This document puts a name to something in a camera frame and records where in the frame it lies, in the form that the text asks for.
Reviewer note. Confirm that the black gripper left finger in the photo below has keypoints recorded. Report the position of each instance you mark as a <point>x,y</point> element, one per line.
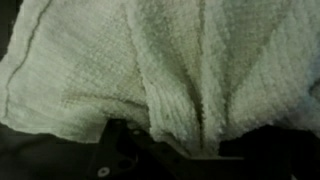
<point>113,150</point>

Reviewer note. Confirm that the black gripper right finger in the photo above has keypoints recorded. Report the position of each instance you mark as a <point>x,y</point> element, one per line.
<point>266,153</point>

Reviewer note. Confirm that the white terry cloth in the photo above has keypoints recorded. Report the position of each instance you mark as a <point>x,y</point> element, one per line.
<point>100,66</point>

